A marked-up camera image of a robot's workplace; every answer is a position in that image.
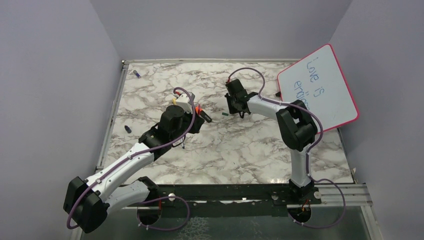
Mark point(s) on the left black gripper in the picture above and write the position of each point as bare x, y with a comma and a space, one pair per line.
198, 121

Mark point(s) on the blue cap far corner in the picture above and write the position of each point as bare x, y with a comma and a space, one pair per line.
136, 74

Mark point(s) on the orange capped black highlighter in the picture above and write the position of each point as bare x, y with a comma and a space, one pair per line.
200, 112

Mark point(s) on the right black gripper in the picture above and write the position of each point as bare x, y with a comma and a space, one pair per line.
231, 110

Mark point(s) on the pink framed whiteboard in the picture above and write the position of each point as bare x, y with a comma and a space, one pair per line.
319, 82

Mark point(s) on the dark blue cap near edge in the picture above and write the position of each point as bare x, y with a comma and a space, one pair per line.
127, 129

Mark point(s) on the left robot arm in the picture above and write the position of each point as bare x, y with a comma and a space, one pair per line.
89, 201

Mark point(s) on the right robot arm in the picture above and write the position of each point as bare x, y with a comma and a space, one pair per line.
297, 129

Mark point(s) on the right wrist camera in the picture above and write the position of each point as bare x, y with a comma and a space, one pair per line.
235, 88

